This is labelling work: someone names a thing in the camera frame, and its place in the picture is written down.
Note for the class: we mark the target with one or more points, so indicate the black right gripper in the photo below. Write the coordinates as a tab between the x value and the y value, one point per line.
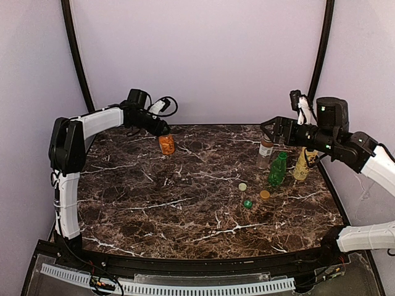
286	132

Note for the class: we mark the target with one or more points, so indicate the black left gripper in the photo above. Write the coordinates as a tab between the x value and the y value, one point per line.
162	128

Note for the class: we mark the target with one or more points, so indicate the orange juice bottle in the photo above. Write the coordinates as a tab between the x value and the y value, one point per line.
167	145

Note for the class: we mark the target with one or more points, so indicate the brown coffee glass bottle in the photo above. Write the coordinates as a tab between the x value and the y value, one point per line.
265	152

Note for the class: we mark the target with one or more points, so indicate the green plastic bottle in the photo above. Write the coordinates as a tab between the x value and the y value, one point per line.
278	170

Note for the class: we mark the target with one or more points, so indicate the large yellow tea bottle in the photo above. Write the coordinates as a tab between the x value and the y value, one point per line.
304	163

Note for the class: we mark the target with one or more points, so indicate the cream white bottle cap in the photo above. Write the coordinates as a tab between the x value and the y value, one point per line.
242	187

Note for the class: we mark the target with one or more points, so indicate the gold brown bottle cap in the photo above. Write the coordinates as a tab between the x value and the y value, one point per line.
264	195

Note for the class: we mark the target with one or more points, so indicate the green bottle cap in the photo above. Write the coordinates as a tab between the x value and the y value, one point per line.
248	204

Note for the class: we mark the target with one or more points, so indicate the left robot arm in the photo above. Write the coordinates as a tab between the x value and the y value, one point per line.
70	142

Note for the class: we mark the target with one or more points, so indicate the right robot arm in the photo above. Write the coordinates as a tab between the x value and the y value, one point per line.
359	151

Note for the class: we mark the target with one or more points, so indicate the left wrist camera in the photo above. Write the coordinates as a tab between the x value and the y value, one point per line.
161	105

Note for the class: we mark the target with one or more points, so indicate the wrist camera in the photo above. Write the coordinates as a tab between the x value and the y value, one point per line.
161	105
303	106

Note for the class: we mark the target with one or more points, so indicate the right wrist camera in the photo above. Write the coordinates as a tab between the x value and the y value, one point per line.
303	106

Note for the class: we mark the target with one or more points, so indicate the right black frame post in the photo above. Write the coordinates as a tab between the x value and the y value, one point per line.
322	47

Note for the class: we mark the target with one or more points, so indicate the black frame post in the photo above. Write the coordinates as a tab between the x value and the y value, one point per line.
322	47
76	56

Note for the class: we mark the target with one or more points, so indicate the black front rail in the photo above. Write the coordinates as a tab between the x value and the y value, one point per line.
304	264

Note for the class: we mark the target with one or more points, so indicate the left black frame post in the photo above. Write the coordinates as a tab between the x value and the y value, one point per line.
76	56

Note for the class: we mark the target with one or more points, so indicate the white slotted cable duct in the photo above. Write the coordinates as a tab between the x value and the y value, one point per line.
143	284

